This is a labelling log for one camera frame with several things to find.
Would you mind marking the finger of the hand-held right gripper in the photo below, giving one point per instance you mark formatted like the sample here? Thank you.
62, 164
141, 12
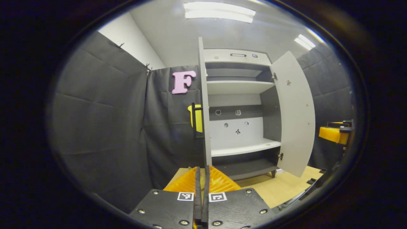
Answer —
341, 124
332, 134

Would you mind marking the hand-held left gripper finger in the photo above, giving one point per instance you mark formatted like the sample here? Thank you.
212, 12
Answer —
205, 206
197, 206

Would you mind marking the grey cabinet door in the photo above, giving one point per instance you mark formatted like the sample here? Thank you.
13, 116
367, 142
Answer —
205, 95
295, 121

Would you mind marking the grey double-door shoe cabinet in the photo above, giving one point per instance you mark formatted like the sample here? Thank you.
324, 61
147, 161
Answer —
270, 114

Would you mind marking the grey lower cabinet shelf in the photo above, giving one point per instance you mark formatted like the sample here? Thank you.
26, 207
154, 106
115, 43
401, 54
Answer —
244, 148

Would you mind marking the grey cabinet shelf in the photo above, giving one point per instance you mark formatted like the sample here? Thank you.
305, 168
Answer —
244, 148
238, 87

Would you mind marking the metal upper door hinge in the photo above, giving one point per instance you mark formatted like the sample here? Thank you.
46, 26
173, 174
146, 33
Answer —
274, 76

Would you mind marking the grey upper cabinet shelf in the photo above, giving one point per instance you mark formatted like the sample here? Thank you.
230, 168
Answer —
238, 87

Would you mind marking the grey cabinet drawer front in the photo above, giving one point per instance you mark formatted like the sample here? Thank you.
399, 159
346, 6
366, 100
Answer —
222, 56

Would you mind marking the small ceiling light panel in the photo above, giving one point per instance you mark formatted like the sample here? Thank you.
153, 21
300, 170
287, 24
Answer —
304, 42

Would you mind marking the black backdrop cloth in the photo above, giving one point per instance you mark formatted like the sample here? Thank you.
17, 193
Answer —
95, 121

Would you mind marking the black binder clip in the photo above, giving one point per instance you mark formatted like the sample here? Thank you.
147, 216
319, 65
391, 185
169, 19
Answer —
148, 68
120, 45

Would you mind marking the large ceiling light panel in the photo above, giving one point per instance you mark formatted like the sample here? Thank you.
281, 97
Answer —
219, 12

